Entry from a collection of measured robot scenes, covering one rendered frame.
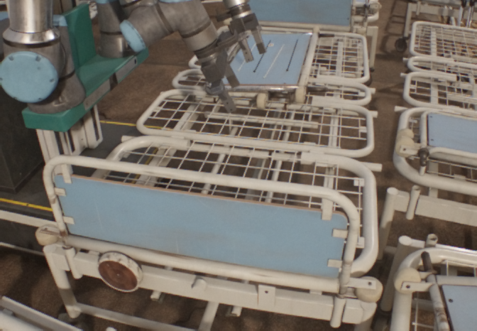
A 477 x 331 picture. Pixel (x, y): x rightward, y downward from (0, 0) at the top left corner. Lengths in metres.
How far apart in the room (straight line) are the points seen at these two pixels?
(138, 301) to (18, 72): 0.94
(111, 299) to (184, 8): 1.09
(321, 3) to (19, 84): 2.00
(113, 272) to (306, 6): 2.07
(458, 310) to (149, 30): 0.97
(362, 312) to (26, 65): 1.01
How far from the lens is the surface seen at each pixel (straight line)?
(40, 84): 1.19
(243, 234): 1.00
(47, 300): 1.82
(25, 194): 1.81
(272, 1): 2.82
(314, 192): 0.88
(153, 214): 1.04
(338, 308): 1.12
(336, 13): 2.80
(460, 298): 1.07
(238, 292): 1.12
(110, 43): 1.78
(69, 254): 1.27
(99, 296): 1.77
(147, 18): 1.16
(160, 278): 1.17
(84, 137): 1.97
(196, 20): 1.16
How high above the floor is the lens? 1.31
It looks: 32 degrees down
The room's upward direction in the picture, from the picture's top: 1 degrees counter-clockwise
